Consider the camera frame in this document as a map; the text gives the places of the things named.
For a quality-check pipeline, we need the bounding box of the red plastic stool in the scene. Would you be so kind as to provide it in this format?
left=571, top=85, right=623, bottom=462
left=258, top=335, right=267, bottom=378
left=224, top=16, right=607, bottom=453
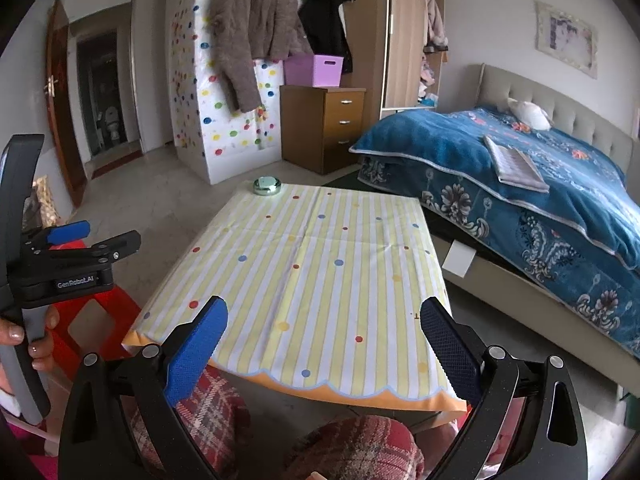
left=45, top=240, right=143, bottom=381

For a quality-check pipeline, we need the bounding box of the person's left hand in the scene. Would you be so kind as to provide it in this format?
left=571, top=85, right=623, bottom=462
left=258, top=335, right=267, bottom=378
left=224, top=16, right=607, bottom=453
left=0, top=306, right=61, bottom=373

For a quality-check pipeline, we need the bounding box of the hanging pink jacket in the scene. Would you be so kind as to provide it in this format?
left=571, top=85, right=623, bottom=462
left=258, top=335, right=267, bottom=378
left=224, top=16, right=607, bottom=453
left=424, top=0, right=449, bottom=48

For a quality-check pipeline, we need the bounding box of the brown quilted coat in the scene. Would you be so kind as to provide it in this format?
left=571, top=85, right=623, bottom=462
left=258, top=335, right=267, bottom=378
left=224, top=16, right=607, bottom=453
left=207, top=0, right=313, bottom=113

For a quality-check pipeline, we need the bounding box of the person's left leg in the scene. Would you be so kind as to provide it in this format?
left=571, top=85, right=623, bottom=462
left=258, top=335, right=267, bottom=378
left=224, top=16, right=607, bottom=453
left=127, top=365, right=251, bottom=480

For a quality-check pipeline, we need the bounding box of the person's leg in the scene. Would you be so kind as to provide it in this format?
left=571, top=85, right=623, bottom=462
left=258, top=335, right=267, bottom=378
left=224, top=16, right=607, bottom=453
left=285, top=414, right=425, bottom=480
left=127, top=365, right=251, bottom=480

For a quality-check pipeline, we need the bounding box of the person's left forearm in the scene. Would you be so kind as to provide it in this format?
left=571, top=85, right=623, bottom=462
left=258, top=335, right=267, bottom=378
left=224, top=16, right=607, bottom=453
left=0, top=387, right=61, bottom=480

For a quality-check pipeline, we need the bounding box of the white polka dot cabinet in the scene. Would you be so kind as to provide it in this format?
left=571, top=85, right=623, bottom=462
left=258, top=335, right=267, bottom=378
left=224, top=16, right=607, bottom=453
left=166, top=0, right=286, bottom=186

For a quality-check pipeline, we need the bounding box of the wooden drawer cabinet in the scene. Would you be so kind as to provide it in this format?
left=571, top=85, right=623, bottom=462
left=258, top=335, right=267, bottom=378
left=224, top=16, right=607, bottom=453
left=279, top=85, right=367, bottom=176

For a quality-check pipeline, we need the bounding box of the yellow striped tablecloth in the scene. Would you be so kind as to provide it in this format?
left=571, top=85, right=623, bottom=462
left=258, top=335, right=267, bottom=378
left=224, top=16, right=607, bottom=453
left=121, top=183, right=471, bottom=413

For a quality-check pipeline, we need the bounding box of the person's right leg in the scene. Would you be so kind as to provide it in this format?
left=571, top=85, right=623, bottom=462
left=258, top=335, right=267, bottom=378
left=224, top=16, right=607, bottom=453
left=285, top=414, right=425, bottom=480

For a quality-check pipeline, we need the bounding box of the white plush toy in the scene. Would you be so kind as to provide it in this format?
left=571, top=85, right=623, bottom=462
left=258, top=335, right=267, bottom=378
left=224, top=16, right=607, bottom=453
left=507, top=97, right=552, bottom=131

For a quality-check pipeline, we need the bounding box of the white toilet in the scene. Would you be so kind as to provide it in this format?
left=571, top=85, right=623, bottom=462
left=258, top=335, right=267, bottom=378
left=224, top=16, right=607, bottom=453
left=102, top=106, right=123, bottom=143

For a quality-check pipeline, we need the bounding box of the pile of folded clothes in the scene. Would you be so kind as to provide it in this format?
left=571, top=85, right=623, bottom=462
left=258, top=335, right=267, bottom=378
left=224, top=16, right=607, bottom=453
left=417, top=52, right=443, bottom=110

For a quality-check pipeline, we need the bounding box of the dark wooden door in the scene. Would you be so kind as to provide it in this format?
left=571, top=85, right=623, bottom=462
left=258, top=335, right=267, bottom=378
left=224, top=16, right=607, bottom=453
left=45, top=0, right=88, bottom=208

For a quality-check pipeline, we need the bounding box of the gold patterned gift bag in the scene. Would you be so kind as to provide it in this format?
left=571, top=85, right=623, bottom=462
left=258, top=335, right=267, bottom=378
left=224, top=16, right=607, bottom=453
left=32, top=175, right=61, bottom=228

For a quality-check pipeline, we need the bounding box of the beige upholstered bed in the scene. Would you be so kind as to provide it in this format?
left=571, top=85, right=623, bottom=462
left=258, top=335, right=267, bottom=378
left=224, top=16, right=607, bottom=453
left=427, top=64, right=640, bottom=386

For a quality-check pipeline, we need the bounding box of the folded grey cloth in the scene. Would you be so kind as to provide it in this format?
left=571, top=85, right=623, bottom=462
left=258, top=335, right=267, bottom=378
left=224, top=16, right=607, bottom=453
left=482, top=135, right=551, bottom=193

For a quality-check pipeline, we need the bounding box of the white paper tag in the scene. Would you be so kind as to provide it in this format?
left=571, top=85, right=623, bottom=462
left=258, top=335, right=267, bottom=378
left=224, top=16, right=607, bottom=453
left=442, top=240, right=476, bottom=277

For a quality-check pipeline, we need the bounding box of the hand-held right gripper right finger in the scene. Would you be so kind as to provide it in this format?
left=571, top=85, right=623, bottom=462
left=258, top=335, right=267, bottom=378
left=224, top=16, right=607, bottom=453
left=419, top=296, right=588, bottom=480

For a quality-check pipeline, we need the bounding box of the bed with blue blanket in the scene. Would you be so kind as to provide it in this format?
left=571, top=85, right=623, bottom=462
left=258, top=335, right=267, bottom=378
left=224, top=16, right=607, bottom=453
left=349, top=106, right=640, bottom=351

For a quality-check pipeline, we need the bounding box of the black coat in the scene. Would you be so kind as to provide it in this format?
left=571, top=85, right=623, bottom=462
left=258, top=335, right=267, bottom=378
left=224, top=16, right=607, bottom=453
left=298, top=0, right=357, bottom=75

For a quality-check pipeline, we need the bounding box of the purple plastic basket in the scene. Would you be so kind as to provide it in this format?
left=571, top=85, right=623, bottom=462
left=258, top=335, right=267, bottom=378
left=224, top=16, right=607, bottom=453
left=283, top=54, right=345, bottom=88

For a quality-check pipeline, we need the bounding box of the dark green box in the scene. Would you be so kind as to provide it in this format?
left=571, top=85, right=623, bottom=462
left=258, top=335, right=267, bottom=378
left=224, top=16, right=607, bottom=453
left=617, top=385, right=638, bottom=426

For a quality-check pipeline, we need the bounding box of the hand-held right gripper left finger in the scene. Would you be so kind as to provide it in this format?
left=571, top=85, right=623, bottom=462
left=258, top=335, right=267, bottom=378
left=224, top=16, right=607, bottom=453
left=59, top=296, right=229, bottom=480

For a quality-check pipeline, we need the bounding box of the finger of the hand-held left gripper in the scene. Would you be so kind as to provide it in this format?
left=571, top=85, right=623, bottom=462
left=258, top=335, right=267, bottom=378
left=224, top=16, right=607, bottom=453
left=49, top=229, right=143, bottom=266
left=21, top=220, right=92, bottom=252

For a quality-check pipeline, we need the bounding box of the wooden wardrobe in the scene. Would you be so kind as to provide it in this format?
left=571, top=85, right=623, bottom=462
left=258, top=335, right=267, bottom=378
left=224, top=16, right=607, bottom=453
left=322, top=0, right=446, bottom=111

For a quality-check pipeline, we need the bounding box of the large wall poster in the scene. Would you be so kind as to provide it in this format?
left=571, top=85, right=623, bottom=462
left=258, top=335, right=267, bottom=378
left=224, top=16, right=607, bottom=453
left=534, top=0, right=599, bottom=80

